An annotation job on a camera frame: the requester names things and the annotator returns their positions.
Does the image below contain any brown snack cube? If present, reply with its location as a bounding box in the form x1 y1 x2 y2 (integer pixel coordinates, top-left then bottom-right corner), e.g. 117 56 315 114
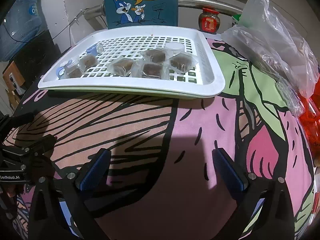
107 57 137 77
169 53 198 74
132 61 170 80
65 65 84 79
80 54 99 69
140 48 168 64

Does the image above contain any small white round container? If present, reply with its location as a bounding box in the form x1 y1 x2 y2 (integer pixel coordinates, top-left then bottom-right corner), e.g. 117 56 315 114
164 42 185 56

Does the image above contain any person's left hand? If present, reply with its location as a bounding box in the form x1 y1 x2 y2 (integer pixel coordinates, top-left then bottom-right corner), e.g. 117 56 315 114
7 188 16 198

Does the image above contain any brown box with sockets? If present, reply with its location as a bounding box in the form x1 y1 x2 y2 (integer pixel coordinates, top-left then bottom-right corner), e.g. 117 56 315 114
3 61 25 96

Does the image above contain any black water dispenser cabinet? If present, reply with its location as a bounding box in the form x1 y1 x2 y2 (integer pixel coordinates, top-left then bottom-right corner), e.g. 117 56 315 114
8 30 61 89

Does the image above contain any cartoon print bedsheet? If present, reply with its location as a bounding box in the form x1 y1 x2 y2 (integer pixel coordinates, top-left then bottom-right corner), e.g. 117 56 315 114
5 39 314 239

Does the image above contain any red plastic bag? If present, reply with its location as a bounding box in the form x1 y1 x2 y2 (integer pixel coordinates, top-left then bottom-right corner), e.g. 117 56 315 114
299 81 319 167

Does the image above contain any blue water jug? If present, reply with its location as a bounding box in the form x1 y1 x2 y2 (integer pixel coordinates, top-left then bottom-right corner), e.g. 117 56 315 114
1 0 42 62

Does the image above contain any clear plastic bag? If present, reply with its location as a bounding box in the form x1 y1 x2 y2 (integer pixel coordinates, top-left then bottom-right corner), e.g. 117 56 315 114
221 0 319 117

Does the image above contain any white perforated plastic tray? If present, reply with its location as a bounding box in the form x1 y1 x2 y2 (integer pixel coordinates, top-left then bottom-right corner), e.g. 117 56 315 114
38 25 226 99

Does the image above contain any teal cartoon tote bag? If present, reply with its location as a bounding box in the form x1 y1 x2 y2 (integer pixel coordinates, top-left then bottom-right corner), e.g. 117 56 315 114
104 0 178 29

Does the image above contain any green white carton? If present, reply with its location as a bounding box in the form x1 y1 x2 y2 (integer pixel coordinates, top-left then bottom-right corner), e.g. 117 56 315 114
232 14 241 26

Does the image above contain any red-lidded glass jar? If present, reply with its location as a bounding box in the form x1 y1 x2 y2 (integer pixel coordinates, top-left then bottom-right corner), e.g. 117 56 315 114
199 8 220 34

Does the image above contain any steel bed rail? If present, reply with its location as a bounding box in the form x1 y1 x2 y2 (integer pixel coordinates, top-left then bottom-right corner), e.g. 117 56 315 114
84 0 242 20

